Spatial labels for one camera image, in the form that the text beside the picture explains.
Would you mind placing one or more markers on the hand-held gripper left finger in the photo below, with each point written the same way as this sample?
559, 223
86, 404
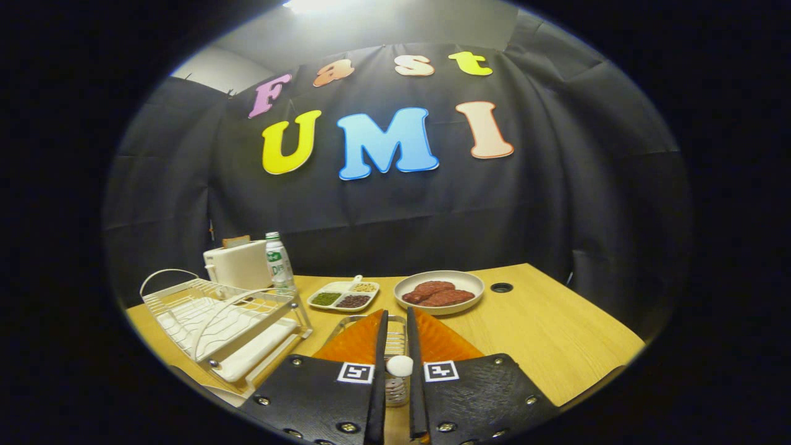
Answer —
378, 395

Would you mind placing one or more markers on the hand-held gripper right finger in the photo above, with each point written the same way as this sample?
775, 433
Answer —
417, 395

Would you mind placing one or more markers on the beige plate with meat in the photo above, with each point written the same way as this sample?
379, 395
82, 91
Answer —
469, 283

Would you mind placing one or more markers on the dark red bean pile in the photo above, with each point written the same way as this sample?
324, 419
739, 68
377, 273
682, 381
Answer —
353, 301

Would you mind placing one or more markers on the red meat slice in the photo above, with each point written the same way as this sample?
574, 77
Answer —
451, 298
429, 288

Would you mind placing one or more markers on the yellow soybean pile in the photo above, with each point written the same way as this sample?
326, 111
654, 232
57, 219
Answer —
364, 287

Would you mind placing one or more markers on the green mung bean pile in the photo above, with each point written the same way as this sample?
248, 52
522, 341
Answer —
325, 298

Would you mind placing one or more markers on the white divided snack tray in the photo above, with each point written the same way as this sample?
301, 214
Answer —
342, 290

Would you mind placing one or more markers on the white drip tray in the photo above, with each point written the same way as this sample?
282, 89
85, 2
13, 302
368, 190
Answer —
253, 352

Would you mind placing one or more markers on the black table grommet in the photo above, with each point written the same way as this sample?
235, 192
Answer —
501, 287

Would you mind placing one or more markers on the small white drink bottle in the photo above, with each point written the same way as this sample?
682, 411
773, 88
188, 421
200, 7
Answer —
279, 262

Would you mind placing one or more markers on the white toaster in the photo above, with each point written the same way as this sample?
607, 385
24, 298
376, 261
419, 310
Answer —
238, 266

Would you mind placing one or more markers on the black backdrop cloth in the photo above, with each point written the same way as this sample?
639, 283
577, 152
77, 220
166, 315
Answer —
525, 216

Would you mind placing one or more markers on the brown toast slice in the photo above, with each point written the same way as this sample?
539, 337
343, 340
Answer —
236, 241

